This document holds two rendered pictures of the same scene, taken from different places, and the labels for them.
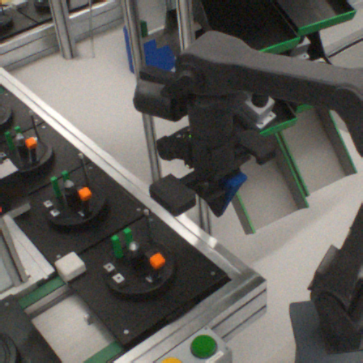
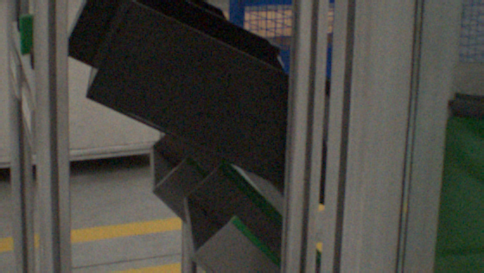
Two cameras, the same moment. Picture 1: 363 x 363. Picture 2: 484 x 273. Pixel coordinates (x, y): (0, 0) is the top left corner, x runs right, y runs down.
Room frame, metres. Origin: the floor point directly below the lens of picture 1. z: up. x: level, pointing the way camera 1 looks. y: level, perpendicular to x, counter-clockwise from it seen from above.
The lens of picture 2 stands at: (0.74, 0.64, 1.48)
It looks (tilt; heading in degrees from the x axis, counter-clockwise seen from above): 16 degrees down; 288
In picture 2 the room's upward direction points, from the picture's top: 2 degrees clockwise
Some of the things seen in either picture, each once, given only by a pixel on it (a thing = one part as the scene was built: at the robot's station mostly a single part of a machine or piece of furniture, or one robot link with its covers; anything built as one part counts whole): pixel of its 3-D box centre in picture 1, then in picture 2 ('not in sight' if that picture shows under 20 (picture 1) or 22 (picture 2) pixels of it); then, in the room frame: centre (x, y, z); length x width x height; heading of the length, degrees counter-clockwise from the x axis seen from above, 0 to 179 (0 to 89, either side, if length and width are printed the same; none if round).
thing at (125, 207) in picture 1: (71, 194); not in sight; (0.97, 0.24, 1.01); 0.24 x 0.24 x 0.13; 34
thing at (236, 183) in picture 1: (226, 191); not in sight; (0.64, -0.06, 1.25); 0.06 x 0.04 x 0.07; 34
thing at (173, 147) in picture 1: (186, 142); not in sight; (0.67, -0.01, 1.33); 0.07 x 0.07 x 0.06; 35
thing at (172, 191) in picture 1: (213, 153); not in sight; (0.63, -0.05, 1.33); 0.19 x 0.06 x 0.08; 124
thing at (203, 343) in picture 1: (203, 347); not in sight; (0.58, 0.00, 0.96); 0.04 x 0.04 x 0.02
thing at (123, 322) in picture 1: (135, 256); not in sight; (0.76, 0.10, 1.01); 0.24 x 0.24 x 0.13; 34
